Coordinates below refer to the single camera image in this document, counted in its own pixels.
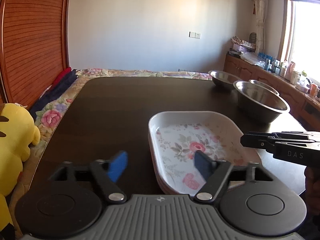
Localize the person's right hand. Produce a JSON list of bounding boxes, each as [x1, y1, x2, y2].
[[304, 166, 320, 215]]

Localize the small stainless steel bowl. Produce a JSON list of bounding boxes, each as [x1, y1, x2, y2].
[[249, 79, 280, 96], [208, 70, 240, 91]]

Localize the clear plastic bags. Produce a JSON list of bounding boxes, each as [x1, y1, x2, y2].
[[241, 52, 265, 67]]

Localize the row of toiletry bottles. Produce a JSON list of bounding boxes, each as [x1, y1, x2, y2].
[[257, 52, 320, 98]]

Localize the large stainless steel bowl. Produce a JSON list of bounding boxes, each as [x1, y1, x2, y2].
[[233, 81, 291, 124]]

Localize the wooden framed window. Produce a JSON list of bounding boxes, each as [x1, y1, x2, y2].
[[277, 0, 320, 100]]

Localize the wooden low cabinet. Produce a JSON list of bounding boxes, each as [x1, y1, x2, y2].
[[224, 54, 320, 133]]

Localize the navy blue cloth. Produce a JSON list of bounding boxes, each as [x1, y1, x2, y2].
[[29, 69, 78, 114]]

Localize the red cloth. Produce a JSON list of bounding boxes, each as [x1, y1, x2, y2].
[[52, 67, 72, 87]]

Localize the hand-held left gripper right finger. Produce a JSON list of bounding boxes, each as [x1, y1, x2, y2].
[[192, 150, 274, 204]]

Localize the patterned beige curtain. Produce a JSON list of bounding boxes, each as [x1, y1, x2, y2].
[[249, 0, 268, 53]]

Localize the white floral rectangular plate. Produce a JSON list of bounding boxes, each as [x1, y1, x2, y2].
[[148, 110, 262, 197], [148, 135, 185, 196], [149, 140, 190, 197]]

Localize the wooden louvered wardrobe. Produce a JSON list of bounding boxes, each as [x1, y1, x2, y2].
[[0, 0, 73, 110]]

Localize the yellow plush toy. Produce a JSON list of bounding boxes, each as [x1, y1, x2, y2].
[[0, 102, 41, 240]]

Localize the tissue box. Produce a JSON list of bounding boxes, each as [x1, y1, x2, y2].
[[296, 79, 310, 92]]

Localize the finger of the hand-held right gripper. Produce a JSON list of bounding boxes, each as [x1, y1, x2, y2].
[[240, 133, 320, 167], [267, 131, 320, 143]]

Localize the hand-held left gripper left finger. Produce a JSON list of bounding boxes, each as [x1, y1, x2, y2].
[[47, 151, 128, 204]]

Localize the floral bed blanket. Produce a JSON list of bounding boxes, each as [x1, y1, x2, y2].
[[10, 67, 213, 205]]

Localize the pile of floral boxes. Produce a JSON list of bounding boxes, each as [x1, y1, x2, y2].
[[230, 36, 257, 53]]

